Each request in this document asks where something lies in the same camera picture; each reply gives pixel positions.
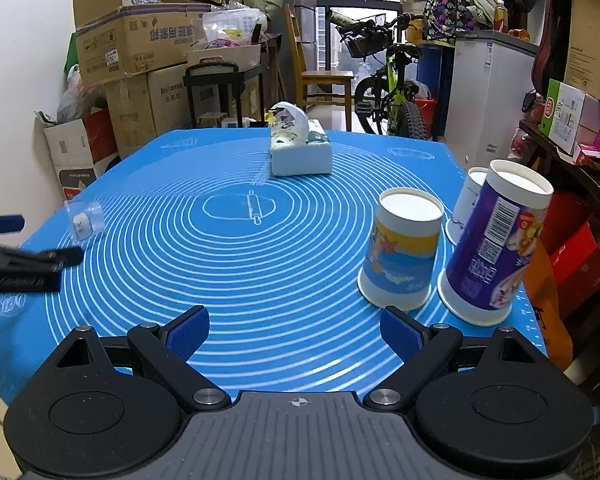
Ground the clear plastic cup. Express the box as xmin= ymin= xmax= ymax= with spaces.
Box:
xmin=65 ymin=200 xmax=105 ymax=243

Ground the purple paper cup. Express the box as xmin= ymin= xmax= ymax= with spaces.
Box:
xmin=438 ymin=159 xmax=554 ymax=326

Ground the blue yellow paper cup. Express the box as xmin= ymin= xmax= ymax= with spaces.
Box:
xmin=358 ymin=188 xmax=443 ymax=312

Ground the white paper cup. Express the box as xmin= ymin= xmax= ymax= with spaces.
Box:
xmin=444 ymin=167 xmax=488 ymax=245

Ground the white red appliance box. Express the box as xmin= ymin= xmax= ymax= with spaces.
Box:
xmin=35 ymin=110 xmax=121 ymax=200

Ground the red gift box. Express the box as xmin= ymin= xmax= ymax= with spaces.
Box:
xmin=541 ymin=192 xmax=600 ymax=318

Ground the lower brown cardboard box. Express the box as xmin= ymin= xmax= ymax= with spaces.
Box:
xmin=105 ymin=64 xmax=190 ymax=159

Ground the top open cardboard box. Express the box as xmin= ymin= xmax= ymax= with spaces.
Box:
xmin=72 ymin=0 xmax=220 ymax=87

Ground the blue silicone baking mat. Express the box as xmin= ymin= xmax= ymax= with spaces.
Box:
xmin=0 ymin=128 xmax=549 ymax=406

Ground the black metal stool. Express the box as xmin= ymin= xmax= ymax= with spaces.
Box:
xmin=183 ymin=61 xmax=265 ymax=128

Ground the green white carton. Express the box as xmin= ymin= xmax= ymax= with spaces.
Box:
xmin=540 ymin=79 xmax=585 ymax=155

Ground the white tissue box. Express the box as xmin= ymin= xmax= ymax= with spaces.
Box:
xmin=266 ymin=102 xmax=332 ymax=177

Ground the green black bicycle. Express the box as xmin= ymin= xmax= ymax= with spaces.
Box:
xmin=326 ymin=11 xmax=429 ymax=140

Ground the white chest freezer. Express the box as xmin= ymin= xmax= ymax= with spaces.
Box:
xmin=444 ymin=30 xmax=538 ymax=169

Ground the wooden chair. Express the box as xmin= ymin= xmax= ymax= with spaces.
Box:
xmin=284 ymin=3 xmax=356 ymax=132

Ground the tall brown cardboard panel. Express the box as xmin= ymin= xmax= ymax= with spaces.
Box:
xmin=564 ymin=0 xmax=600 ymax=100

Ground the patterned purple bag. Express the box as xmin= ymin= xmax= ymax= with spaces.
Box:
xmin=422 ymin=0 xmax=498 ymax=44

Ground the plastic bag by wall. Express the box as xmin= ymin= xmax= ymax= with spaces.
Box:
xmin=57 ymin=64 xmax=107 ymax=124

